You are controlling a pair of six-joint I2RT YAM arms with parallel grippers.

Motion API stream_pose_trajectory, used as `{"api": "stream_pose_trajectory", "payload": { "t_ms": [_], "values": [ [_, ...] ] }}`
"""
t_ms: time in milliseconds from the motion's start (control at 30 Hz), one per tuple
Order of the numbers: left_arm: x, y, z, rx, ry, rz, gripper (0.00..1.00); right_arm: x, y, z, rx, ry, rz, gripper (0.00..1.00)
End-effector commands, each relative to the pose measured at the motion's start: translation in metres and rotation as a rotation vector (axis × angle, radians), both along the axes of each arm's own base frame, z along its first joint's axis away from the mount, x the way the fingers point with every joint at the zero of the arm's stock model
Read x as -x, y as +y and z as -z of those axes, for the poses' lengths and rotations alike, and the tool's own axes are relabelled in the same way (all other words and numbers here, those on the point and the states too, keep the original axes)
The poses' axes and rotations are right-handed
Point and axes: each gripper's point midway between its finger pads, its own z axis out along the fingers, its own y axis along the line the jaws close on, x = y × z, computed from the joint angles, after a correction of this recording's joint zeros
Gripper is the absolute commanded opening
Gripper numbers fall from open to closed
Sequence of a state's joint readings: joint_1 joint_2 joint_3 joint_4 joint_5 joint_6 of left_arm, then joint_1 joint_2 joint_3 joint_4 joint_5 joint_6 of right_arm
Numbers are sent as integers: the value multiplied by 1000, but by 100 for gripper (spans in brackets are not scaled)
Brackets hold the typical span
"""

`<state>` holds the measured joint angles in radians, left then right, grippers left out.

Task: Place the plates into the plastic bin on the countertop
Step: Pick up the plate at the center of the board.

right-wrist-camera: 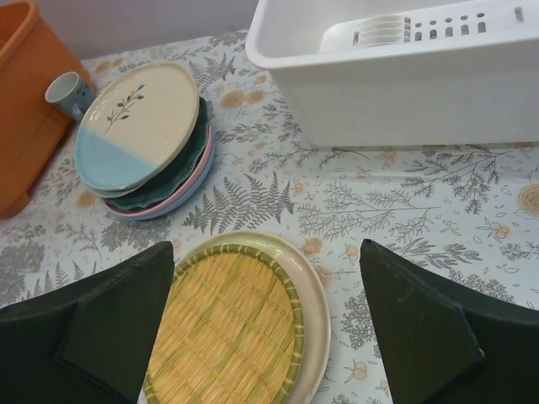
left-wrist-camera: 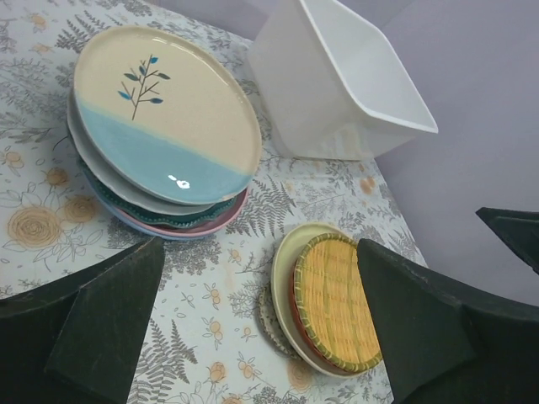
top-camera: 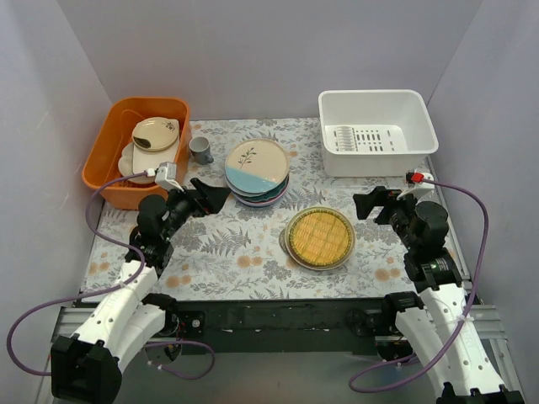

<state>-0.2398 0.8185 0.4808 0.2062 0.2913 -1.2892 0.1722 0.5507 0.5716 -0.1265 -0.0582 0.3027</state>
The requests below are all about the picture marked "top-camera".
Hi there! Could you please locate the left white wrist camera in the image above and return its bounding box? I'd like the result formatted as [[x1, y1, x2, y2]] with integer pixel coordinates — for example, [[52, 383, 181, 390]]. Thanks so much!
[[154, 162, 182, 191]]

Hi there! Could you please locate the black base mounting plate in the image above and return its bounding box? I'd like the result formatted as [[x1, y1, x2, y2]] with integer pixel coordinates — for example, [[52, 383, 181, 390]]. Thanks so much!
[[171, 298, 400, 354]]

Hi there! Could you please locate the stack of coloured plates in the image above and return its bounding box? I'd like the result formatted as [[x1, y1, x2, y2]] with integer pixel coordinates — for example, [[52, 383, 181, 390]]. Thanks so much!
[[225, 175, 290, 207]]

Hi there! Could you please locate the floral patterned table mat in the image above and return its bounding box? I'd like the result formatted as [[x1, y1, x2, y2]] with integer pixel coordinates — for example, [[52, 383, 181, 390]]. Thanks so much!
[[79, 117, 475, 302]]

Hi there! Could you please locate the white flower-shaped plate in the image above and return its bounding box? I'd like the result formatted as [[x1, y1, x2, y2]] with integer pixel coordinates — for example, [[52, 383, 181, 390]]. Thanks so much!
[[118, 142, 154, 185]]

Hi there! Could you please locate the aluminium frame rail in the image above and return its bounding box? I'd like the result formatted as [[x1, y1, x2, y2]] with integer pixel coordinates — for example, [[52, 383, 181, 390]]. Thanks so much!
[[53, 302, 521, 391]]

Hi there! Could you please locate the cream plate with leaf sprig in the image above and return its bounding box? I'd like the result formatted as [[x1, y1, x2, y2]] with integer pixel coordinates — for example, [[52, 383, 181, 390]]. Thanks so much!
[[284, 205, 357, 270]]

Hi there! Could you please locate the cream plate with dark patch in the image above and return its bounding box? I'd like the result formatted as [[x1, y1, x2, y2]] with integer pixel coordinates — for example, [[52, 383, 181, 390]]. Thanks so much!
[[131, 117, 179, 152]]

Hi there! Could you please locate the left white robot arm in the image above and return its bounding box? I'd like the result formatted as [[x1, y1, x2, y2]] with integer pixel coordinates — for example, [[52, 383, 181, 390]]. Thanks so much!
[[51, 178, 230, 403]]

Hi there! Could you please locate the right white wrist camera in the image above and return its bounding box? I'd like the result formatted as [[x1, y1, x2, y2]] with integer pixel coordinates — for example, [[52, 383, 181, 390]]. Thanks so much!
[[397, 172, 435, 200]]

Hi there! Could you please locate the orange plastic bin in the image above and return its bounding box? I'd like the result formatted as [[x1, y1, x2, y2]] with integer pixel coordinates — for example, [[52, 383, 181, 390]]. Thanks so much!
[[82, 97, 192, 210]]

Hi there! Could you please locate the small speckled ceramic saucer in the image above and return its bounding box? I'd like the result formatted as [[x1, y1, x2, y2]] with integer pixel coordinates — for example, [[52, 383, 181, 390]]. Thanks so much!
[[279, 229, 288, 253]]

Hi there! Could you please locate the white rectangular plate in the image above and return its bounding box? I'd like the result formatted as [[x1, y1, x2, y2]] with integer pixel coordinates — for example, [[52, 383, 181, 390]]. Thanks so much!
[[132, 135, 179, 173]]

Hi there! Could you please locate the grey ceramic cup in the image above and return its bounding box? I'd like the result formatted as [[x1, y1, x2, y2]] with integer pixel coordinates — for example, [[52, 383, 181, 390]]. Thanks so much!
[[189, 136, 214, 165]]

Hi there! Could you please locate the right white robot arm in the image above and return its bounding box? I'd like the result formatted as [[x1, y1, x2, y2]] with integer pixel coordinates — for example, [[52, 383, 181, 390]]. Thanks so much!
[[353, 181, 524, 403]]

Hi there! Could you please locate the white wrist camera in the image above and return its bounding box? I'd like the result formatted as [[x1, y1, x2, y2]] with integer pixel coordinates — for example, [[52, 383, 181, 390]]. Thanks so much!
[[397, 172, 435, 200], [154, 162, 182, 191]]

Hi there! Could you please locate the white plastic bin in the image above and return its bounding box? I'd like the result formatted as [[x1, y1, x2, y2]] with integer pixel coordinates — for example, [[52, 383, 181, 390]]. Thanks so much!
[[318, 89, 439, 178]]

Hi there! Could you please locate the cream and blue leaf plate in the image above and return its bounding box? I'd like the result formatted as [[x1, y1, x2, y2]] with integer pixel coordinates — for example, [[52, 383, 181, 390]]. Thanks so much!
[[225, 139, 290, 194]]

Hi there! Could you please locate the woven bamboo tray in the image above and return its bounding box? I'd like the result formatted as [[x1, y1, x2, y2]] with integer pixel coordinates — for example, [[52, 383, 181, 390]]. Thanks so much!
[[286, 209, 355, 266]]

